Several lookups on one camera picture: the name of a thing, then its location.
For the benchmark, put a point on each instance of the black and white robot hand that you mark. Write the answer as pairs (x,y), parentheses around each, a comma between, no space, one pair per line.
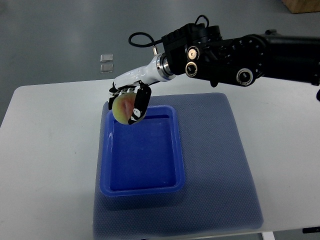
(138,81)

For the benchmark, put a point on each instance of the yellow-red peach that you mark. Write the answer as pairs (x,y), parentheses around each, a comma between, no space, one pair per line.
(123,106)

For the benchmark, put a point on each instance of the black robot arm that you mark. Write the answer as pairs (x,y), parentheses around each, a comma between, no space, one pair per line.
(199,51)

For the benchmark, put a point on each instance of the upper metal floor plate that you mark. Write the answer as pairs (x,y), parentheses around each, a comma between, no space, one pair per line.
(106,57)

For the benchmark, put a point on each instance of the blue plastic tray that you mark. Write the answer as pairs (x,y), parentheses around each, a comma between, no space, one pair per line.
(144,158)

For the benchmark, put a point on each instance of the blue-grey mesh mat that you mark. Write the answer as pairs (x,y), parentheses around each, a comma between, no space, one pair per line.
(218,195)

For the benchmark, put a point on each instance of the brown cardboard box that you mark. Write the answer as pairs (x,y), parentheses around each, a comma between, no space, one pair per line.
(302,6)

